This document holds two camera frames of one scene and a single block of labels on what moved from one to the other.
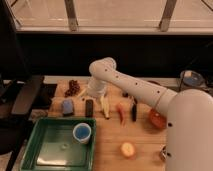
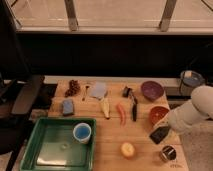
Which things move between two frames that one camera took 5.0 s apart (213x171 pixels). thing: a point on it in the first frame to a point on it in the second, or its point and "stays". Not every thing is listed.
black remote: (89, 108) to (159, 134)
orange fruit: (127, 149) stays
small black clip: (125, 94) stays
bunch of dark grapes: (73, 89) stays
